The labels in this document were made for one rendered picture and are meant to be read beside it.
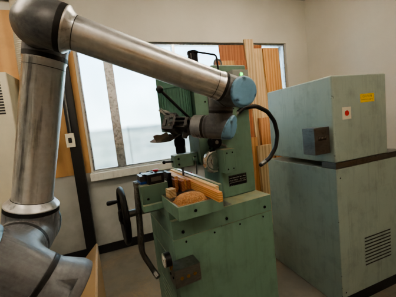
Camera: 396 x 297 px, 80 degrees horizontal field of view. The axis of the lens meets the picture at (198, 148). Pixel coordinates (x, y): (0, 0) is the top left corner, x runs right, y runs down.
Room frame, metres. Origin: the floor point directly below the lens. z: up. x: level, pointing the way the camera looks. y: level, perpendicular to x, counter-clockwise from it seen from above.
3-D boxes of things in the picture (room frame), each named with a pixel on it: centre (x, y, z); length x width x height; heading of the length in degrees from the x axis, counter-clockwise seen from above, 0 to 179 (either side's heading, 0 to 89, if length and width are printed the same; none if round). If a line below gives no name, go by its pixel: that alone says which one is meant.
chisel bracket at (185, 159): (1.30, 0.08, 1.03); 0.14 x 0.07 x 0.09; 114
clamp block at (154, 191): (1.18, 0.26, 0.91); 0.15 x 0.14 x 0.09; 24
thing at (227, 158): (1.23, -0.14, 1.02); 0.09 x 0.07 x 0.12; 24
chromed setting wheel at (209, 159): (1.24, -0.07, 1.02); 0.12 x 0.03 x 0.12; 114
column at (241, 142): (1.42, -0.17, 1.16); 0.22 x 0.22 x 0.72; 24
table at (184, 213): (1.22, 0.18, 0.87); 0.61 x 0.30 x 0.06; 24
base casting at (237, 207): (1.35, -0.02, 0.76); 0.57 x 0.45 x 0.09; 114
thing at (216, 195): (1.24, 0.07, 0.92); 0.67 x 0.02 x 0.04; 24
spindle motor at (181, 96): (1.30, 0.10, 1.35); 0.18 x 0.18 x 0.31
